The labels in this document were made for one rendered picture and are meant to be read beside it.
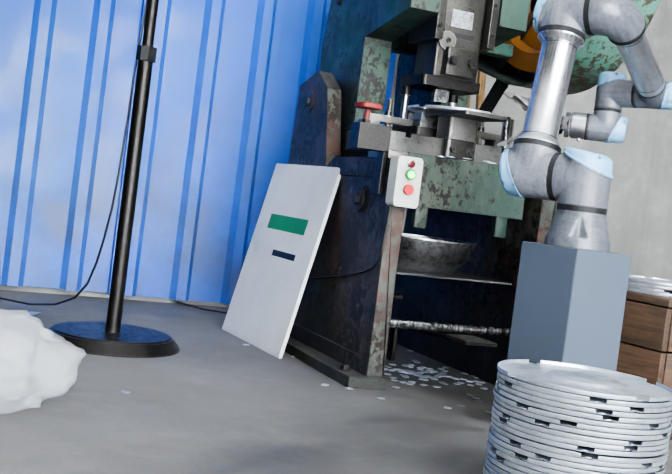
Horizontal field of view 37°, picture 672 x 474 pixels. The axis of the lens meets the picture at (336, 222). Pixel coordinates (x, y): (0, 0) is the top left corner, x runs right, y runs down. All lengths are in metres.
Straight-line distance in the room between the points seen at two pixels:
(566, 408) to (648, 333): 1.04
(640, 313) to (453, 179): 0.63
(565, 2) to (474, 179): 0.60
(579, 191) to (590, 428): 0.87
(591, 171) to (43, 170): 2.18
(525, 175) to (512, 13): 0.79
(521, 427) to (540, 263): 0.79
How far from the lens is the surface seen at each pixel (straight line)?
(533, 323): 2.37
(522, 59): 3.33
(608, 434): 1.61
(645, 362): 2.62
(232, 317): 3.38
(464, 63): 2.98
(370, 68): 3.16
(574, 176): 2.36
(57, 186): 3.85
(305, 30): 4.10
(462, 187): 2.83
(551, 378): 1.70
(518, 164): 2.42
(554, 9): 2.54
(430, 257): 2.90
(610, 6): 2.51
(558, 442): 1.61
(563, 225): 2.35
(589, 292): 2.33
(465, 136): 2.90
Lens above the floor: 0.50
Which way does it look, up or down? 1 degrees down
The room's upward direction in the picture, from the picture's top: 7 degrees clockwise
